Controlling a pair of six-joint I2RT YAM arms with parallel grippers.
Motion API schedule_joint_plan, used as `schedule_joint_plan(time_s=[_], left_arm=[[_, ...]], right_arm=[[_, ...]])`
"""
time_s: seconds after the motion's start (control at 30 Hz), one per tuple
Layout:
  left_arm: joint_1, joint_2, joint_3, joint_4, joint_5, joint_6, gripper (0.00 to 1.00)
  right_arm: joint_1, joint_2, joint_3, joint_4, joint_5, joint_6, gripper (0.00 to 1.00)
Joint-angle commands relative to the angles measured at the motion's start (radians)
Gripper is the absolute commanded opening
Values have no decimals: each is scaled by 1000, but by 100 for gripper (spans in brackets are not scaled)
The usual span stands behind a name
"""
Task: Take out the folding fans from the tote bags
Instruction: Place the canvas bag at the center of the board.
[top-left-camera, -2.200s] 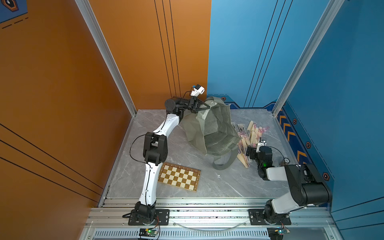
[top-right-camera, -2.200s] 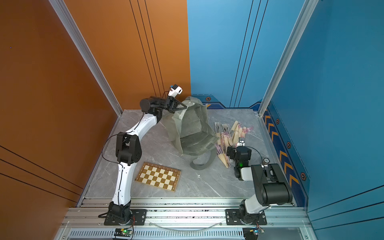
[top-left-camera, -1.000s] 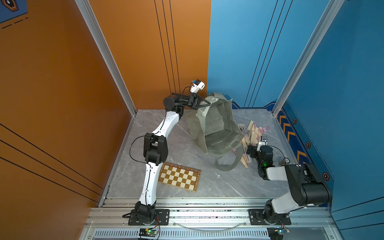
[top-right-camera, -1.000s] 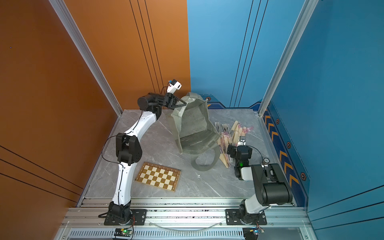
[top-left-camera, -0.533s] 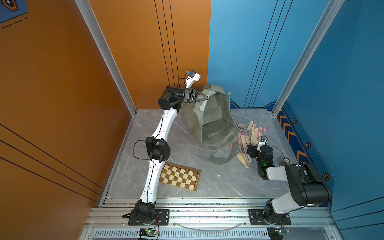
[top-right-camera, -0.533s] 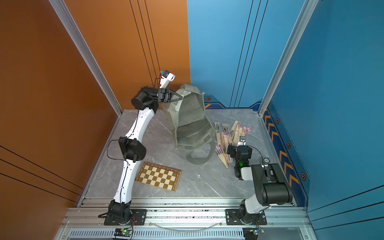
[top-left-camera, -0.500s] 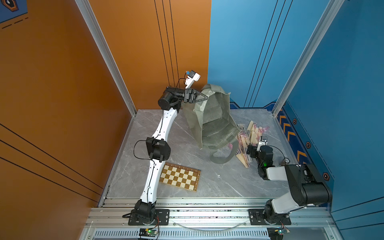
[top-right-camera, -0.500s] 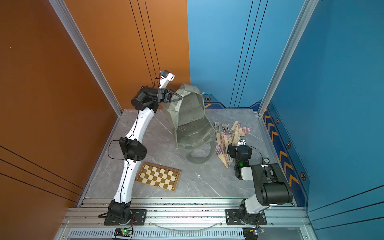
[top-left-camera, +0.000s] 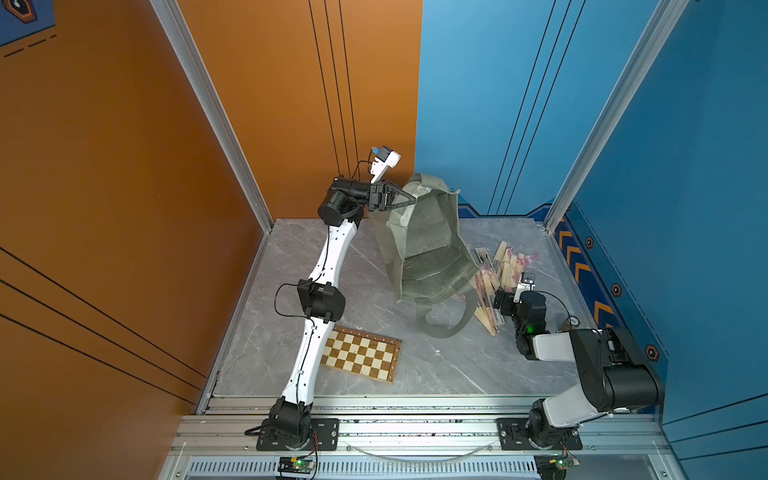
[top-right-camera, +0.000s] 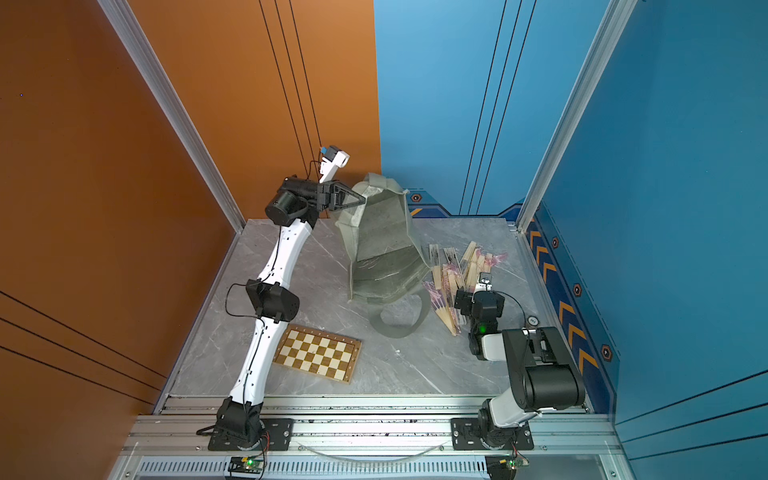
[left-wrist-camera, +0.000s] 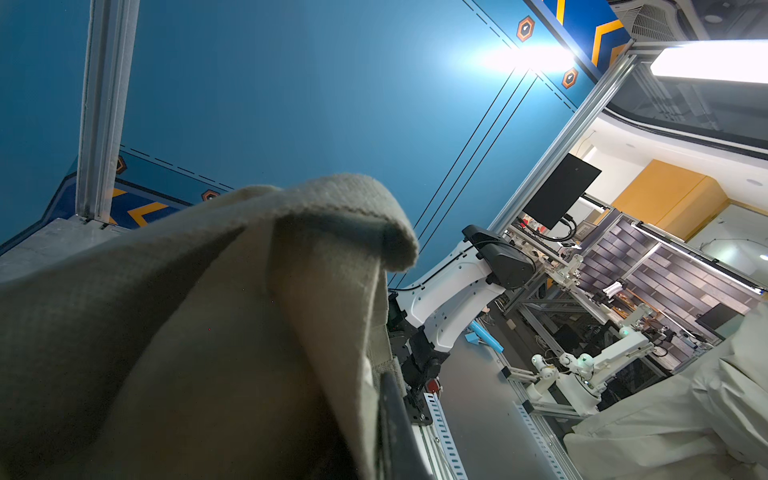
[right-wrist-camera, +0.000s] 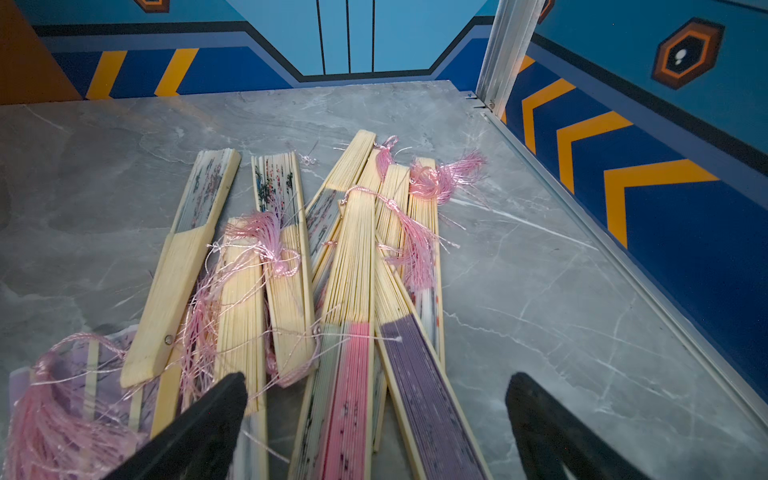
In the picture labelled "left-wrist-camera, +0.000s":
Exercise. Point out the olive green tote bag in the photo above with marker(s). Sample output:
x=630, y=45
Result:
x=242, y=338

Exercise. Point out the person in beige shirt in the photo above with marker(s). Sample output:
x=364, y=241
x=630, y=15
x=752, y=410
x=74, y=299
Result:
x=708, y=422

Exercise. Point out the bright ceiling light strip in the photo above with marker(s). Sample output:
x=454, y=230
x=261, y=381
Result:
x=738, y=61

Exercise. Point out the aluminium front rail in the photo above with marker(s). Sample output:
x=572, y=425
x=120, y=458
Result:
x=497, y=435

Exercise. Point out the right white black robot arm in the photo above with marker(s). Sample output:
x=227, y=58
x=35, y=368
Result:
x=434, y=311

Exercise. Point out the black monitor screen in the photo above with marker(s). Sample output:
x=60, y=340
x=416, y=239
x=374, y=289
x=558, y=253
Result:
x=570, y=179

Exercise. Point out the right aluminium frame post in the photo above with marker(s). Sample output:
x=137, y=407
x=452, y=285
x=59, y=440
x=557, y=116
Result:
x=109, y=53

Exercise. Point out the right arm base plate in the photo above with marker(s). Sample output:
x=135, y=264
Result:
x=417, y=404

